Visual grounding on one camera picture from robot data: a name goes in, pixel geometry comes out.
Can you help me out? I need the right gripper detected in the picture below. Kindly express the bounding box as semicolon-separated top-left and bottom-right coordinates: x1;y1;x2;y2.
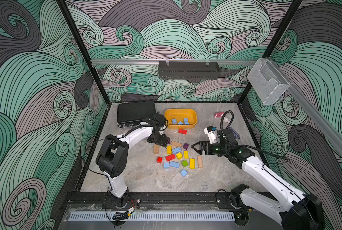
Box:
191;140;228;156

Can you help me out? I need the blue long block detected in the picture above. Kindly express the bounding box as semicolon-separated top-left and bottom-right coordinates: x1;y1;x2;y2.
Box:
172;147;182;154
169;161;180;168

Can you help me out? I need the blue cube bottom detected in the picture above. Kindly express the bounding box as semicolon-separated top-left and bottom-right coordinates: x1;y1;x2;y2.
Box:
180;169;188;177

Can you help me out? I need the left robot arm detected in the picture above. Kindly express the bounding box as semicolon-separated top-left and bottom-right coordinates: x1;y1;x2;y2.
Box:
96;113;170;207

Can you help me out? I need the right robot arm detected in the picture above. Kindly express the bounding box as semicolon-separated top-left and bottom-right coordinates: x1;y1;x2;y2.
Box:
192;110;325;230

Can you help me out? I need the wooden block left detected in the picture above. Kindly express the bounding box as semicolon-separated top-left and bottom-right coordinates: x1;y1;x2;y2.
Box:
153;145;159;154

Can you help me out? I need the wooden block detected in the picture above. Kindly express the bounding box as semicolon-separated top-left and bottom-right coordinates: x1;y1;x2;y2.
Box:
197;155;203;168
153;145;159;154

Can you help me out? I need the yellow long block left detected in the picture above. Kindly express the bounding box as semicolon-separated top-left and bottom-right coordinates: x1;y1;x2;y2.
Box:
167;145;172;155

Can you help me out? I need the yellow long block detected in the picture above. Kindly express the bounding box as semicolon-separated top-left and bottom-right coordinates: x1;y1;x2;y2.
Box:
167;145;172;155
189;158;195;169

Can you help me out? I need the wooden block angled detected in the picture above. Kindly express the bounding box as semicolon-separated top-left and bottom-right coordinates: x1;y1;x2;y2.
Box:
171;141;182;148

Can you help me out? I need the purple cube right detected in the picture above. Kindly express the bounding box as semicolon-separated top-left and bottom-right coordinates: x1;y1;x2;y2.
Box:
183;143;189;150

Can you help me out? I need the yellow block small upright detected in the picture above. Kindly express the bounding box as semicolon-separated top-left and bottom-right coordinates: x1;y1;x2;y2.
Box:
184;150;189;159

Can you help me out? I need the yellow long block right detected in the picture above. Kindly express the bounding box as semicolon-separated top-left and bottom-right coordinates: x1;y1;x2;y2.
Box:
189;158;195;169

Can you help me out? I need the wooden block right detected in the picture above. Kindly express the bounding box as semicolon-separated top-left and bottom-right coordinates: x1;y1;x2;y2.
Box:
197;155;203;168

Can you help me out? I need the red long block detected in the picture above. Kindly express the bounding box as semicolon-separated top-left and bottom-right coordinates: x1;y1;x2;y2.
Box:
165;154;176;162

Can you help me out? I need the red block near bin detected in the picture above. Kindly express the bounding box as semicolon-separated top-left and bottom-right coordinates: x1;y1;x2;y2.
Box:
178;129;187;135

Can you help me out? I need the green cube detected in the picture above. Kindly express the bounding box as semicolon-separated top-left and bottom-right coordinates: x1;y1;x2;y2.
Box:
181;160;189;168

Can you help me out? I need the yellow cube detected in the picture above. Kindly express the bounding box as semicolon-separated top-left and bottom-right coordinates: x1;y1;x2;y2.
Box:
176;152;183;160

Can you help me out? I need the yellow plastic bin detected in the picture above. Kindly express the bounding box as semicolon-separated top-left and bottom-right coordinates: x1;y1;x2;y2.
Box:
164;108;198;129

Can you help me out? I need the small pink white toy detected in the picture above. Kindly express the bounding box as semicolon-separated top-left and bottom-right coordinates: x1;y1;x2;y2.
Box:
214;112;230;123

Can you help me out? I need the black briefcase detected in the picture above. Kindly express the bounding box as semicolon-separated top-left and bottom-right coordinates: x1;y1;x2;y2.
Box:
117;101;156;128

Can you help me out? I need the clear acrylic holder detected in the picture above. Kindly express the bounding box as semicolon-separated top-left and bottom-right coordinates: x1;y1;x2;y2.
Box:
248;58;290;105

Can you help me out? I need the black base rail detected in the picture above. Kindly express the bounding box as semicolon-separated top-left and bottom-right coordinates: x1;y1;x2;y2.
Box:
65;190;247;210

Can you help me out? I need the black wall shelf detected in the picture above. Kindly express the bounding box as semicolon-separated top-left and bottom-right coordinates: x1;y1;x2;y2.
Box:
158;62;221;81

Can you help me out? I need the aluminium wall rail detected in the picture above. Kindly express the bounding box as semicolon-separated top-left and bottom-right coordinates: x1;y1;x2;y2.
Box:
91;58;257;65

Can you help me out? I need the white slotted cable duct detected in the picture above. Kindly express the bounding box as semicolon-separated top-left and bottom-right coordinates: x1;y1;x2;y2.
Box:
67;211;235;222

